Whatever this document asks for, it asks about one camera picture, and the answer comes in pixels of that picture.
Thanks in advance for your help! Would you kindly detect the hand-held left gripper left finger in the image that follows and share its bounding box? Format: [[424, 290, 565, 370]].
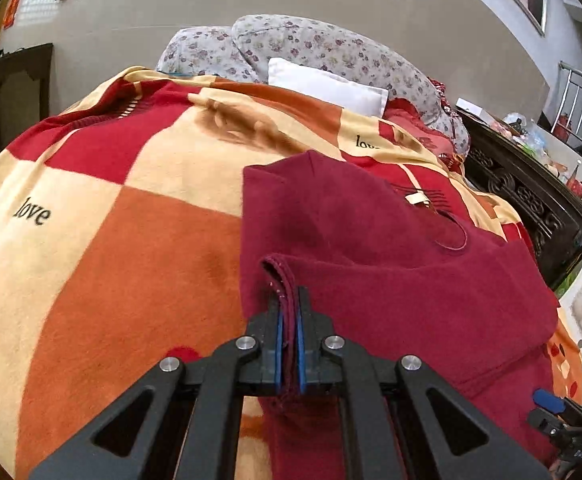
[[28, 299, 285, 480]]

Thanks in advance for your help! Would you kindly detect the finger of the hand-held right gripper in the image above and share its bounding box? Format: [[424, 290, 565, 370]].
[[532, 388, 579, 417]]

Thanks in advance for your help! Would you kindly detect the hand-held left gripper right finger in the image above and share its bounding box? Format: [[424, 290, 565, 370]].
[[294, 286, 553, 480]]

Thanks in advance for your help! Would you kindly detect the maroon knit garment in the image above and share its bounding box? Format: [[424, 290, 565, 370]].
[[238, 150, 562, 480]]

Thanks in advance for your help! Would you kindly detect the checkered orange red blanket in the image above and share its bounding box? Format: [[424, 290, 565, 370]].
[[0, 65, 582, 480]]

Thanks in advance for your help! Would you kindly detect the dark carved wooden headboard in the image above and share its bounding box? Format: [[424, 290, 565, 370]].
[[458, 110, 582, 291]]

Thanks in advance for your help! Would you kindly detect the clutter pile on headboard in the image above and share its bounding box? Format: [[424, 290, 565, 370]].
[[491, 110, 582, 201]]

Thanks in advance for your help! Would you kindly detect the red pillow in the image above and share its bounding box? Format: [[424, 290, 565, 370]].
[[383, 97, 457, 156]]

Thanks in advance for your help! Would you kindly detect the white pillow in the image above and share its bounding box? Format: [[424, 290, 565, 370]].
[[267, 57, 389, 118]]

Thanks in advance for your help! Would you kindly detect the metal railing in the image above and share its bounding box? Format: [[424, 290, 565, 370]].
[[546, 60, 582, 161]]

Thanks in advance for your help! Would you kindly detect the grey floral pillow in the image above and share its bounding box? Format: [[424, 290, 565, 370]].
[[156, 27, 262, 83]]

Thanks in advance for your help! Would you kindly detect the grey floral folded quilt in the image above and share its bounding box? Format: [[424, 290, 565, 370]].
[[231, 14, 472, 156]]

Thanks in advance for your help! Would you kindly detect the dark wooden cabinet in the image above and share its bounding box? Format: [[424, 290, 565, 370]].
[[0, 42, 54, 181]]

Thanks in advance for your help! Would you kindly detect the red wall paper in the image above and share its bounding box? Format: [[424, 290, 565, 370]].
[[3, 0, 23, 28]]

